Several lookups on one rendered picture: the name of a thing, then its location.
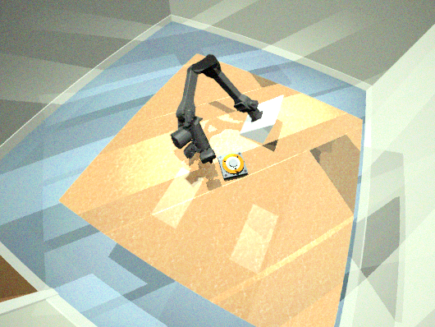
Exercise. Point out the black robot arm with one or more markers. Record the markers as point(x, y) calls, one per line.
point(189, 124)

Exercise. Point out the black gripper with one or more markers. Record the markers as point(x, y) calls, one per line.
point(206, 152)

